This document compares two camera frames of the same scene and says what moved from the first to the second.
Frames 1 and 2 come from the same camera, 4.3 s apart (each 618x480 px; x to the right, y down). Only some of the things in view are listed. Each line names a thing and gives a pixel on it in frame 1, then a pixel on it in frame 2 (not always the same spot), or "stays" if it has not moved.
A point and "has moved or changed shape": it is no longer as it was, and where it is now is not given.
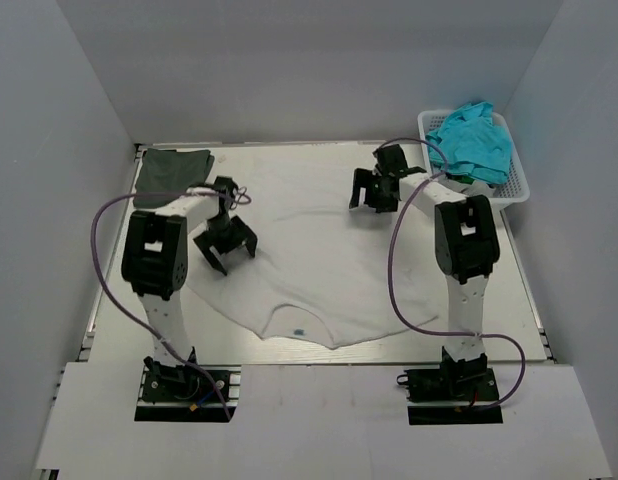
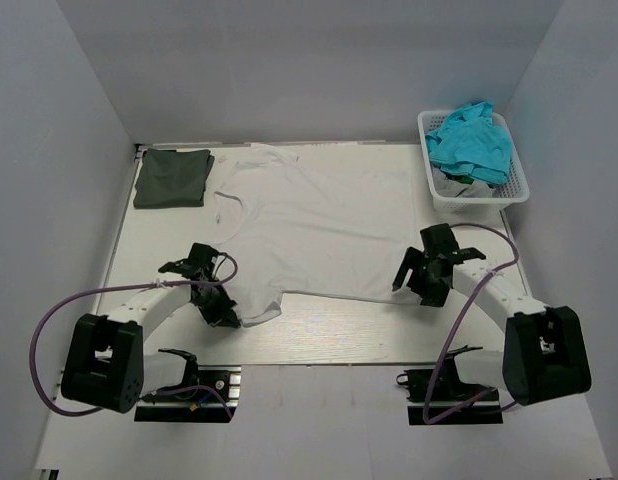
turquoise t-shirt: (470, 144) stays
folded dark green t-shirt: (169, 171) stays
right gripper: (365, 179) to (433, 296)
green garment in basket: (461, 177) stays
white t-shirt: (325, 274) has moved or changed shape
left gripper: (241, 234) to (224, 315)
